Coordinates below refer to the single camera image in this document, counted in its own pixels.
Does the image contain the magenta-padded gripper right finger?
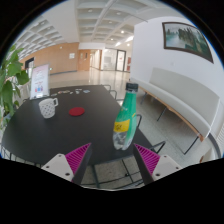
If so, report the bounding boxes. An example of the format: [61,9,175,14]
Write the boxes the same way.
[132,142,184,186]

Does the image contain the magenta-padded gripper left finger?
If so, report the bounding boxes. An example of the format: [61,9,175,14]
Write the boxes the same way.
[40,142,94,186]

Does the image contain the green plastic drink bottle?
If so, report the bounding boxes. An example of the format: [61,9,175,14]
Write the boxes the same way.
[112,82,140,151]

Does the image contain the flat round red coaster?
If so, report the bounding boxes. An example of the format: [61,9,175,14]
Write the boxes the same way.
[68,106,86,117]

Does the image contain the white patterned mug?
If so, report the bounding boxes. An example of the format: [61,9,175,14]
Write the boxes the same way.
[38,97,60,120]

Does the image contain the clear acrylic sign stand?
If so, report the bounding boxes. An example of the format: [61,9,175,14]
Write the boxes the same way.
[29,63,51,100]

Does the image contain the green leafy potted plant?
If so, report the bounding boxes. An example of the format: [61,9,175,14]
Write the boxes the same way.
[0,44,31,131]

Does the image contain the dark-framed glass door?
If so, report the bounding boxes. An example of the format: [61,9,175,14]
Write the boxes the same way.
[115,49,127,72]

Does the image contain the dark-framed landscape painting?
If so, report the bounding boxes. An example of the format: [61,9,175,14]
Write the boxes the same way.
[161,21,215,64]

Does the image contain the recessed ceiling lights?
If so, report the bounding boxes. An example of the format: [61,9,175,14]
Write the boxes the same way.
[33,8,134,48]

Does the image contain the long white wall bench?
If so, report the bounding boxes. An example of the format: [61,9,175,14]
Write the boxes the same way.
[129,67,224,156]

